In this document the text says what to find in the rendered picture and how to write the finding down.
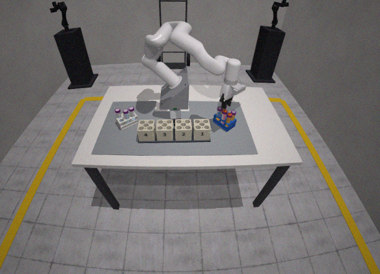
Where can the beige bucket adapter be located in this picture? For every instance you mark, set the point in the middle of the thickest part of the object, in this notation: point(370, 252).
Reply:
point(202, 129)
point(164, 130)
point(145, 130)
point(183, 129)

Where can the blue tube rack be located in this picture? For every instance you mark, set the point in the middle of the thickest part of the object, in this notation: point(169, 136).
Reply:
point(230, 125)

